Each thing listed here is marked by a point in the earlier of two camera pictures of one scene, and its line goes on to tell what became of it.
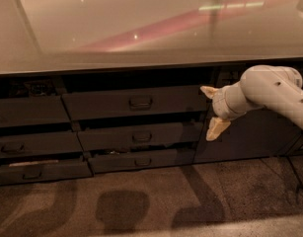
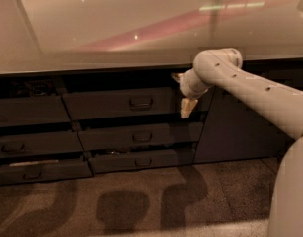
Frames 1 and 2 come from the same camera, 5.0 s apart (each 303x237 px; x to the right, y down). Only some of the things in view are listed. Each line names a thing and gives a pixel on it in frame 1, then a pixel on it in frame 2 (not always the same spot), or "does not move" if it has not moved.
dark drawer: (26, 111) does not move
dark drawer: (40, 172) does not move
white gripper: (220, 105) -> (186, 89)
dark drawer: (30, 144) does not move
